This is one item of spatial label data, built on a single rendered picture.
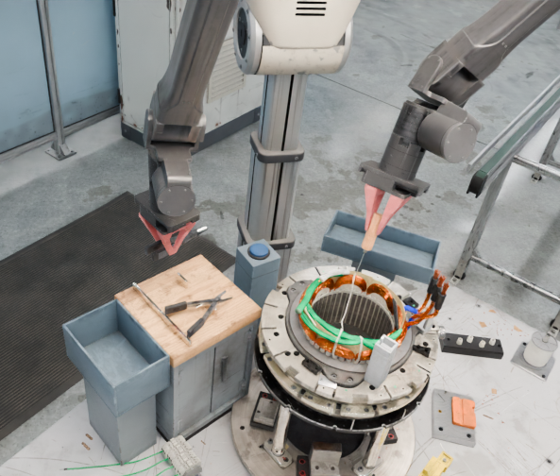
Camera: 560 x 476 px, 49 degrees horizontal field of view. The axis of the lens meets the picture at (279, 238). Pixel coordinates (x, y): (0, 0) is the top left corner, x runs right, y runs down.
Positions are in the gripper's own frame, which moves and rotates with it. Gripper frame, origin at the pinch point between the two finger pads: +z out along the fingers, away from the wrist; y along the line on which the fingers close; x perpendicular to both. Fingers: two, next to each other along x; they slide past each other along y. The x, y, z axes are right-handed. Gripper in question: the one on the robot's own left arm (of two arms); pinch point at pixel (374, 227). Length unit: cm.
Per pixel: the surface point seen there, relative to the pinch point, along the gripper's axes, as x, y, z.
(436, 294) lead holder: 7.5, 12.5, 8.0
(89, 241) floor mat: 123, -143, 94
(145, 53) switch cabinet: 174, -175, 12
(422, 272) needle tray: 35.5, 6.6, 14.1
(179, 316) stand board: -3.1, -26.1, 29.3
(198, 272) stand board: 7.6, -30.3, 25.0
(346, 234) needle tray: 40.8, -13.1, 15.1
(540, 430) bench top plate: 45, 43, 39
